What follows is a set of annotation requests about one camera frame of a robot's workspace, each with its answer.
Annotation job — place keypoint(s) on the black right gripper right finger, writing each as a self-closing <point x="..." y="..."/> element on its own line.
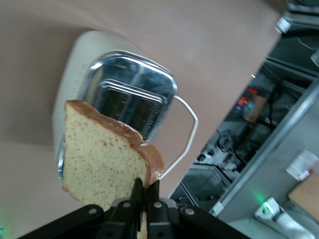
<point x="158" y="219"/>

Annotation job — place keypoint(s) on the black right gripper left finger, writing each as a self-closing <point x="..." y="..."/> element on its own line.
<point x="124" y="219"/>

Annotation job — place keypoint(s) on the slice of bread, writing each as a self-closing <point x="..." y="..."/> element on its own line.
<point x="99" y="154"/>

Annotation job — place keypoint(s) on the white neighbouring robot base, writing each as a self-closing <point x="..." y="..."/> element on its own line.
<point x="286" y="221"/>

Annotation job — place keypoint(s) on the cream and chrome toaster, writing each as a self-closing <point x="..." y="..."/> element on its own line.
<point x="79" y="62"/>

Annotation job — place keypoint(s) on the grey metal beam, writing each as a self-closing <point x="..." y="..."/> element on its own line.
<point x="274" y="139"/>

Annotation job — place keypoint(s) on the colourful printed box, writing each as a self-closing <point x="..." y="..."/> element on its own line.
<point x="251" y="107"/>

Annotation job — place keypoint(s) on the brown cardboard box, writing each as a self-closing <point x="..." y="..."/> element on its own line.
<point x="306" y="194"/>

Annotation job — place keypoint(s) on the white plastic packet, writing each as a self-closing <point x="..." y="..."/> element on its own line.
<point x="301" y="164"/>

